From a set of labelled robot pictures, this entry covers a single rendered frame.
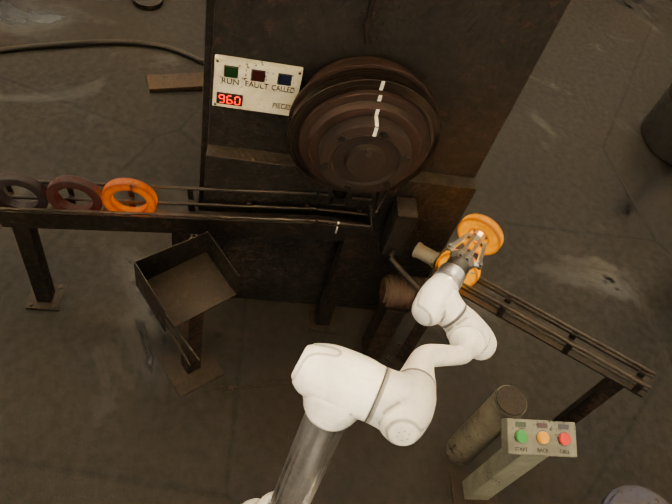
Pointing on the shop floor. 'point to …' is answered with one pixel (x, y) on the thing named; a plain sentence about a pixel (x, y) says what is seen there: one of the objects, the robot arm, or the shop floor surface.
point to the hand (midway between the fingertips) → (481, 231)
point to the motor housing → (389, 313)
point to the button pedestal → (510, 461)
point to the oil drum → (660, 127)
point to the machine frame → (225, 149)
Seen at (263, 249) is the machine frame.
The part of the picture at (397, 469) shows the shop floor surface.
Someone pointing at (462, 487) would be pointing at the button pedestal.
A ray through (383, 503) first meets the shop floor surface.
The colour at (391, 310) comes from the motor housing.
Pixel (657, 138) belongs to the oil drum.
